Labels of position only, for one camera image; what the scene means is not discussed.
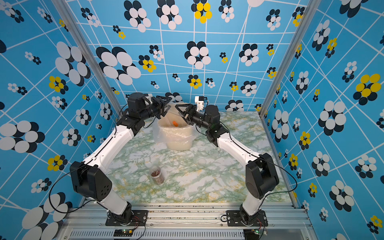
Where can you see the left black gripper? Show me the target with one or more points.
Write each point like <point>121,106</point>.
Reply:
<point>160,104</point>

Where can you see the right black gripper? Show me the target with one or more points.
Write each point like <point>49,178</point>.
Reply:
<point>193,114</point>

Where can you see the clear tea jar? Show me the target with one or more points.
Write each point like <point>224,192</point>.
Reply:
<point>157,175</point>

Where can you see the small tea jar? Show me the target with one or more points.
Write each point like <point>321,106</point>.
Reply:
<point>172,110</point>

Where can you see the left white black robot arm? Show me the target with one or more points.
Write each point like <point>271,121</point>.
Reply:
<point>89,176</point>

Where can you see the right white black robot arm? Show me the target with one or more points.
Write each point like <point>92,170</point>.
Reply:
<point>261,171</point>

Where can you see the clear plastic bin liner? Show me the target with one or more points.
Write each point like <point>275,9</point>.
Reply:
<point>168,132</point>

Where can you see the cream plastic trash bin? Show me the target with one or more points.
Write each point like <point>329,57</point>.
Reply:
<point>177,132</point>

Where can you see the left green circuit board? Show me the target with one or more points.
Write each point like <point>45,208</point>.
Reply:
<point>119,233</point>

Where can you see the green circuit board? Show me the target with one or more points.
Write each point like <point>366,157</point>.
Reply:
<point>251,234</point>
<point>119,233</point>

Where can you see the right green circuit board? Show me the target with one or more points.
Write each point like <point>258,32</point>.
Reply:
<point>251,234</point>

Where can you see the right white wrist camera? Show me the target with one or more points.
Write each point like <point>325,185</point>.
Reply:
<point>201,103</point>

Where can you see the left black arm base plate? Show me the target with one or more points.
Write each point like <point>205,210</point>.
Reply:
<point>132,218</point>

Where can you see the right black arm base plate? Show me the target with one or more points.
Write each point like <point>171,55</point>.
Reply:
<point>242,219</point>

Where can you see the left aluminium corner post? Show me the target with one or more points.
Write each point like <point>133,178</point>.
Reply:
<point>79,37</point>

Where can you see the aluminium corner post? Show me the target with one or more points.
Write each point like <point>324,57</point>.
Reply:
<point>79,37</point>
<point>288,57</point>

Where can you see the aluminium front rail frame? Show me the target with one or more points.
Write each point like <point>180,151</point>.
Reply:
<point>189,222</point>

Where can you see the right aluminium corner post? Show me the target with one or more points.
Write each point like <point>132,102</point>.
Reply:
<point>288,57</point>

